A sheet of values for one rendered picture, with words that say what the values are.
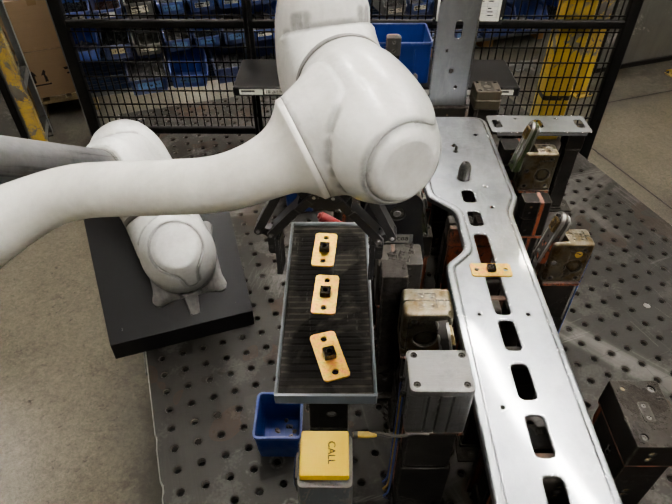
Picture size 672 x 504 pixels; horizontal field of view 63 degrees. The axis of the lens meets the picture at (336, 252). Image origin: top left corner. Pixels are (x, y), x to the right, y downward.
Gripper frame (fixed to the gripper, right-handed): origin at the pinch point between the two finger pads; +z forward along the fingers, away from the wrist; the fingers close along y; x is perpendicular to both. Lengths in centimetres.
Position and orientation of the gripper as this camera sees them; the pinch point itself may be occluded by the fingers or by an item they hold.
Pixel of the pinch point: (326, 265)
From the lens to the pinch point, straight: 83.1
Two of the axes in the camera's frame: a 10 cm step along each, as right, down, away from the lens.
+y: 10.0, 0.6, -0.6
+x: 0.8, -6.7, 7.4
